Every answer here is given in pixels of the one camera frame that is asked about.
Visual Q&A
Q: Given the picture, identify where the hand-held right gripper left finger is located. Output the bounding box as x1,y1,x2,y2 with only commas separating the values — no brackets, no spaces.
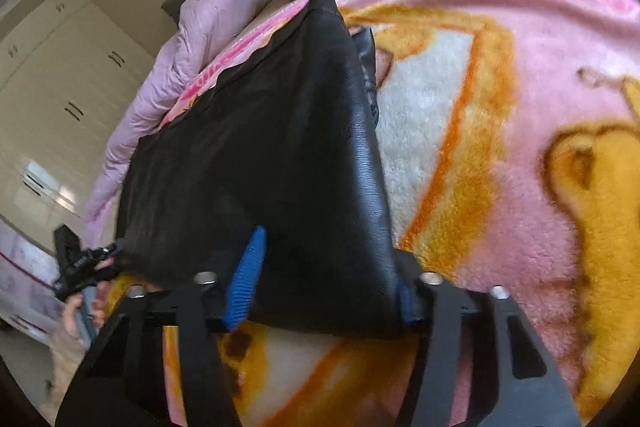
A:
55,226,268,427

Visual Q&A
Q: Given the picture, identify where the person's left forearm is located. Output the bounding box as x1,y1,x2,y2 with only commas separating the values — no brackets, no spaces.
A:
37,322,93,413

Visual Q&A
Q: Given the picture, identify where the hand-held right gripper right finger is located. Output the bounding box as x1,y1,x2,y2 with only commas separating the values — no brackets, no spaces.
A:
395,252,583,427

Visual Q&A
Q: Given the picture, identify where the lilac quilt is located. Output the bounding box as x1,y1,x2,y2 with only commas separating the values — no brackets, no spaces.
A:
82,0,281,233

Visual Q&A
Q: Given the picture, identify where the pink printed blanket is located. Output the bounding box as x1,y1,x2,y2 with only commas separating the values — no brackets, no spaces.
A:
95,0,640,427

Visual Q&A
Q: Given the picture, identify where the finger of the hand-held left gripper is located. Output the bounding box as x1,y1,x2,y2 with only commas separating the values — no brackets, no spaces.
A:
82,241,126,283

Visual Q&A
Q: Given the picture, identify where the black leather jacket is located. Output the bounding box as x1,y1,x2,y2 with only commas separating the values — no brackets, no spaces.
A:
115,0,423,340

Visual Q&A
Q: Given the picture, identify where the person's left hand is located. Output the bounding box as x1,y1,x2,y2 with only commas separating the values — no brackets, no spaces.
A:
61,281,110,344

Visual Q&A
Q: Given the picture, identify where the white wardrobe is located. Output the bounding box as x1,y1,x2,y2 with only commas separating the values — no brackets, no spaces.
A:
0,0,157,253

